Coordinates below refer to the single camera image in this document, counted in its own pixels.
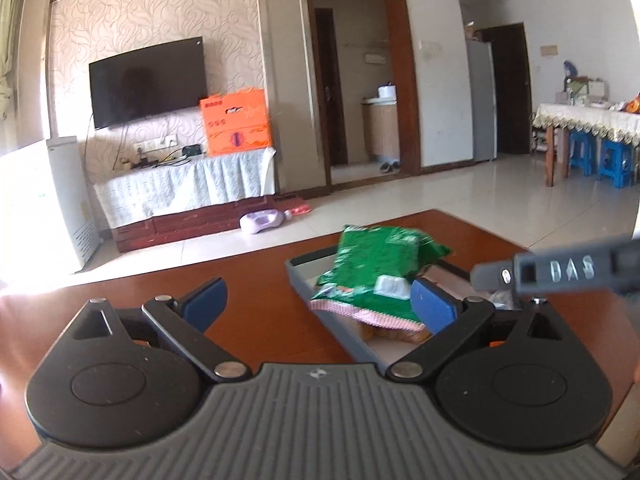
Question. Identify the tied curtain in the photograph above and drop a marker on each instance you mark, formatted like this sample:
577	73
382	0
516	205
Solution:
10	25

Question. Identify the white chest freezer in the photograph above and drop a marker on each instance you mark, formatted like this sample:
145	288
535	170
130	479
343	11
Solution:
47	223

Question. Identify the blue plastic stool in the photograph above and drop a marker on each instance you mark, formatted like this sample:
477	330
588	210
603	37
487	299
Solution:
617	161
582	151

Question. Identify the pair of slippers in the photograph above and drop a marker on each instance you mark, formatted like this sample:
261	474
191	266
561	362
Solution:
389	167

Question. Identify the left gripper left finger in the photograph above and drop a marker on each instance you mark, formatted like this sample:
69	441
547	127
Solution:
181	325

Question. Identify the red tv cabinet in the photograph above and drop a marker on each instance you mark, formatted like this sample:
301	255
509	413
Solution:
171	228

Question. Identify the white pot on counter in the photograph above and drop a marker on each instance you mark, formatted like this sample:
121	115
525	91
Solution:
387	92

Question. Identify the red item on floor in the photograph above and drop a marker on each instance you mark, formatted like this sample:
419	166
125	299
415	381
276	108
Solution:
300	210

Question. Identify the white patterned cabinet cloth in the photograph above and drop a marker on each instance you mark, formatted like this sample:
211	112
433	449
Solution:
199	182

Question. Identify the kitchen counter cabinet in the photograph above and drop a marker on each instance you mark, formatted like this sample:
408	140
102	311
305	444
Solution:
381	129

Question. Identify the tan peanut snack bag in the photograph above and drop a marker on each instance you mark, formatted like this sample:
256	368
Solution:
367	332

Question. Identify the black wall television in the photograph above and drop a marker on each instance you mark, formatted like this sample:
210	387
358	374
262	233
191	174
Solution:
147	82

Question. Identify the grey refrigerator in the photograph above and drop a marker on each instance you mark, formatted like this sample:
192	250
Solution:
483	96

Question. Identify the green snack bag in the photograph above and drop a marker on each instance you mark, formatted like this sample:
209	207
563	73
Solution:
365	254
381	301

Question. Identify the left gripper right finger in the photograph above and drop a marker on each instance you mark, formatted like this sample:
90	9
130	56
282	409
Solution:
451	322

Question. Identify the dining table with lace cloth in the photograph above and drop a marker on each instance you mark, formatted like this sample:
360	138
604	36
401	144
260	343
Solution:
602	123

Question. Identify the orange cardboard box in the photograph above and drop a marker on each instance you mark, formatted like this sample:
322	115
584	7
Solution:
236	122

